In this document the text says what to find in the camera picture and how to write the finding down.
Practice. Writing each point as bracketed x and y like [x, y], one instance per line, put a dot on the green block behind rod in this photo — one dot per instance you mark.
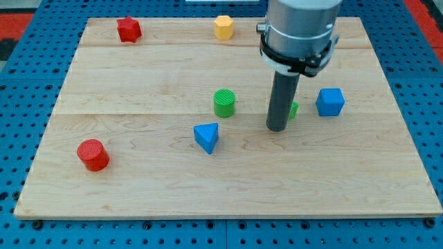
[293, 111]

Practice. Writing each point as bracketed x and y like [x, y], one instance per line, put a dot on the yellow hexagon block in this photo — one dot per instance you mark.
[223, 27]

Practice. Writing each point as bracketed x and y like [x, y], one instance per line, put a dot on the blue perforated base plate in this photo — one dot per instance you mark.
[35, 71]

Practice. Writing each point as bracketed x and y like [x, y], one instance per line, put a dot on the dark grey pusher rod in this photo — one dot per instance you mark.
[281, 99]

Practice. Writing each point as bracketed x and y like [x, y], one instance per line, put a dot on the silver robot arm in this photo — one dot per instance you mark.
[295, 39]

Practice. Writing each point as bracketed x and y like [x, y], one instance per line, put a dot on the green cylinder block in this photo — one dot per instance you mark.
[224, 103]

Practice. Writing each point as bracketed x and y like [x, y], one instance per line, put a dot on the blue cube block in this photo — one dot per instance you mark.
[330, 102]

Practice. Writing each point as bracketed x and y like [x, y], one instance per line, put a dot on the wooden board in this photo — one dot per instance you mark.
[142, 101]

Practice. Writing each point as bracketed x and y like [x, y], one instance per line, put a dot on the red cylinder block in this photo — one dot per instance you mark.
[93, 155]

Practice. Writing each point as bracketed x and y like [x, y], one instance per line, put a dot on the blue triangle block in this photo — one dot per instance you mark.
[206, 135]

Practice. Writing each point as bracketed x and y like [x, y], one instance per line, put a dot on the red star block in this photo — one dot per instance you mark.
[129, 29]

